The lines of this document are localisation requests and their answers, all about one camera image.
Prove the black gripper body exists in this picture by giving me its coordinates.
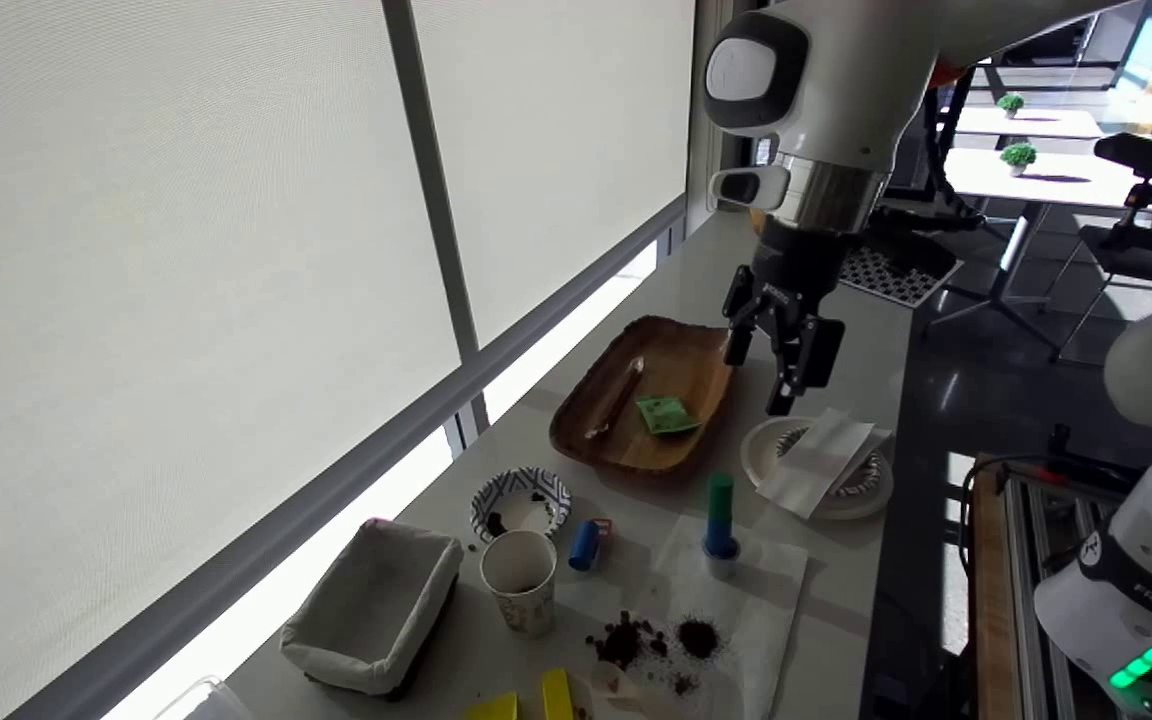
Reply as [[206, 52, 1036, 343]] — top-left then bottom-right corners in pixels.
[[748, 226, 869, 332]]

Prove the yellow wooden block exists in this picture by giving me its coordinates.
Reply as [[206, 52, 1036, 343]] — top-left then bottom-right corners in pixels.
[[535, 670, 581, 720], [465, 688, 523, 720]]

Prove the green snack packet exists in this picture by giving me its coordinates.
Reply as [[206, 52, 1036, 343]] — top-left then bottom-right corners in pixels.
[[631, 391, 705, 444]]

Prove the brown wrapped stick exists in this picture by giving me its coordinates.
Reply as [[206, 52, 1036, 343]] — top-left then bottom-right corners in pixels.
[[581, 351, 647, 449]]

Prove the brown wooden tray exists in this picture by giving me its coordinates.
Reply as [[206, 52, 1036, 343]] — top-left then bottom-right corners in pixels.
[[549, 314, 739, 489]]

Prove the white roller blind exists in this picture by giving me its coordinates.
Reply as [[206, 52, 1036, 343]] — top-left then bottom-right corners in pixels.
[[0, 0, 470, 695], [407, 0, 699, 351]]

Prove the white paper towel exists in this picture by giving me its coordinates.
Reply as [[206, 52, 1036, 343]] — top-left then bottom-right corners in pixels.
[[559, 512, 815, 720]]

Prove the patterned paper bowl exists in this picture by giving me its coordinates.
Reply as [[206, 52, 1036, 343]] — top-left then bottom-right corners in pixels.
[[470, 470, 576, 544]]

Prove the dark coffee grounds spill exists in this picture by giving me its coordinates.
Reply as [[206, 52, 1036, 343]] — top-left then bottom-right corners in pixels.
[[585, 607, 729, 677]]

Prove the grey window mullion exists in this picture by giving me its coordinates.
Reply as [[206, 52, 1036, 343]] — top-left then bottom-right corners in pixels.
[[378, 0, 494, 453]]

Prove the white paper cup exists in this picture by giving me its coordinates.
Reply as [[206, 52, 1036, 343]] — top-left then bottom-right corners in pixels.
[[478, 527, 566, 642]]

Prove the black office chair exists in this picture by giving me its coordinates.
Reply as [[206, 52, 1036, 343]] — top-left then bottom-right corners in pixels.
[[1089, 100, 1152, 296]]

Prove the white rectangular container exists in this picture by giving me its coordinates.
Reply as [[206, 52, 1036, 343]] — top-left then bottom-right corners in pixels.
[[277, 516, 470, 702]]

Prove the black wire rack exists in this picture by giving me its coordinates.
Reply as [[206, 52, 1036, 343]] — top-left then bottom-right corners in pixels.
[[839, 236, 969, 314]]

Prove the black metal frame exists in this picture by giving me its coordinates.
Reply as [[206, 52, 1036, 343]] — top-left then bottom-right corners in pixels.
[[921, 35, 1008, 204]]

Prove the grey window sill rail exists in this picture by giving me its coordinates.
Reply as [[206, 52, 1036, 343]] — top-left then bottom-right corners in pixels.
[[8, 191, 694, 720]]

